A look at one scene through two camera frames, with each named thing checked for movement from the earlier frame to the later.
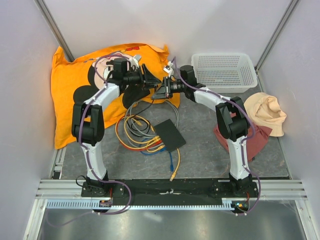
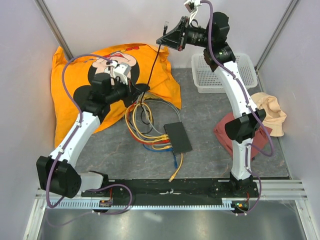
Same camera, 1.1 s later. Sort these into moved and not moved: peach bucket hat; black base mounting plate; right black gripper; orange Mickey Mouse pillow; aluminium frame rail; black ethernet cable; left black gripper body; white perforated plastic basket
Moved: right black gripper; left black gripper body; black ethernet cable
Not moved: black base mounting plate; peach bucket hat; white perforated plastic basket; aluminium frame rail; orange Mickey Mouse pillow
